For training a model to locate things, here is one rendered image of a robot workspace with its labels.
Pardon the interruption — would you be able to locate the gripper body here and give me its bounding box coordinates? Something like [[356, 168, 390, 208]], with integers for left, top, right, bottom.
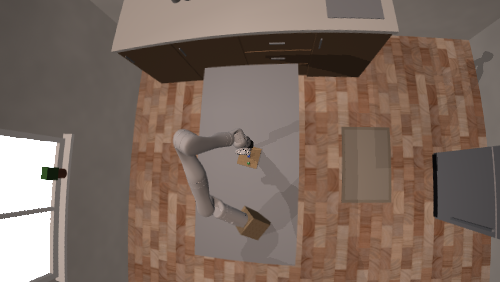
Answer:
[[235, 136, 254, 155]]

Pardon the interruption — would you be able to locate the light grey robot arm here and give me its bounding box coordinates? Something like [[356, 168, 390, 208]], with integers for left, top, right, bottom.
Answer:
[[173, 128, 249, 228]]

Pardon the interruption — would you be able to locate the tan square mat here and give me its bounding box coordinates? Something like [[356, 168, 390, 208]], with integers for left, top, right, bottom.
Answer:
[[237, 147, 262, 168]]

